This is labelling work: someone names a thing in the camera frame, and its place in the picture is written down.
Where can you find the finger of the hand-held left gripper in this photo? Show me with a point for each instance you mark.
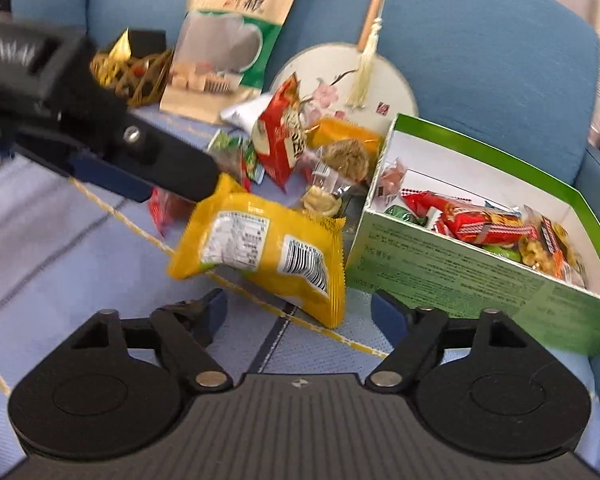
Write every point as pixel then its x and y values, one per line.
pixel 115 180
pixel 175 165

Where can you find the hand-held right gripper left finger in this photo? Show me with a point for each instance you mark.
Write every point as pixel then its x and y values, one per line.
pixel 211 312

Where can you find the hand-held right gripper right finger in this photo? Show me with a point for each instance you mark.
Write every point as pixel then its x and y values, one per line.
pixel 387 315

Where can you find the green cardboard box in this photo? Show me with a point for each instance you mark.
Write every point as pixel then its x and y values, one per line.
pixel 430 270

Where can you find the yellow snack packet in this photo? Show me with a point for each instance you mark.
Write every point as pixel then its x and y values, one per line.
pixel 260 240

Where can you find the pile of assorted snack packets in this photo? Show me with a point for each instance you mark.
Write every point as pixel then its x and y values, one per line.
pixel 280 145

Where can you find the heap of packed snack packets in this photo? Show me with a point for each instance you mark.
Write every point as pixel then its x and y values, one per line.
pixel 480 225

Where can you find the blue cushion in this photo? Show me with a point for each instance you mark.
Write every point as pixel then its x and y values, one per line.
pixel 45 0

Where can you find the yellow sachet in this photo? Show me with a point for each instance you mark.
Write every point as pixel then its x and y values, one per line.
pixel 117 47

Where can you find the woven bamboo basket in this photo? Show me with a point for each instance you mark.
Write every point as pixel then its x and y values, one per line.
pixel 145 82

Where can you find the blue striped blanket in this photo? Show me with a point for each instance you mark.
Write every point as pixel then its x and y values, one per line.
pixel 55 260

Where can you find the large kraft grain pouch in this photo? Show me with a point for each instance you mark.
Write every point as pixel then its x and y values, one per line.
pixel 240 40

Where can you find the round painted fan with tassel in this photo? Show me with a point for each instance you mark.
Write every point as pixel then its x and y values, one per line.
pixel 380 85

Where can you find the blue fabric sofa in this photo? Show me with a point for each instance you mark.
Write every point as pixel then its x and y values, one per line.
pixel 480 60

